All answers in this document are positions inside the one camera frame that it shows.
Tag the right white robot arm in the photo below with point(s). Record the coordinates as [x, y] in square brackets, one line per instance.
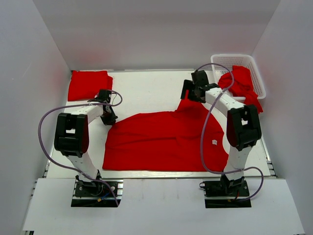
[242, 125]

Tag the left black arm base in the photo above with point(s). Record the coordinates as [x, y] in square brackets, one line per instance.
[95, 194]

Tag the white front panel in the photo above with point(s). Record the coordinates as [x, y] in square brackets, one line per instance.
[161, 207]

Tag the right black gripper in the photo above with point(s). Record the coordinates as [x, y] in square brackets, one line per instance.
[189, 84]

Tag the crumpled red t-shirt in basket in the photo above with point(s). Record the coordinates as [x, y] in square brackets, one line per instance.
[243, 87]

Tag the red t-shirt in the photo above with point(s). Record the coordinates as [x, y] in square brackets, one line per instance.
[85, 85]
[243, 87]
[166, 141]

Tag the white plastic basket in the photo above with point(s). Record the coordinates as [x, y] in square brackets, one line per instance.
[222, 71]

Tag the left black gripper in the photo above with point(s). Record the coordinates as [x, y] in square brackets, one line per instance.
[111, 120]

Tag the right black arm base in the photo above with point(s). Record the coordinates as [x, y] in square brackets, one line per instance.
[226, 194]

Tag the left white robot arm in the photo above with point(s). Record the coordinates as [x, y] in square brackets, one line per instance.
[72, 132]

